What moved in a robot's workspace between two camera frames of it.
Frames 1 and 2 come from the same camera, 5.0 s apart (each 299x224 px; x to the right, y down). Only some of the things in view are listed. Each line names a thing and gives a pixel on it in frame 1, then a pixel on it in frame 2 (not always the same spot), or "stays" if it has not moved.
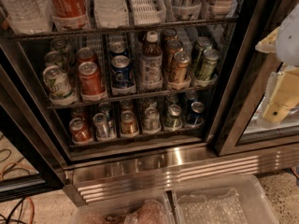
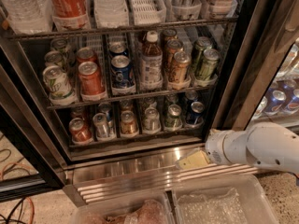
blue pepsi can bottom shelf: (196, 110) stays
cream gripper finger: (268, 44) -> (198, 159)
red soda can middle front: (92, 83) stays
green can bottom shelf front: (174, 119) stays
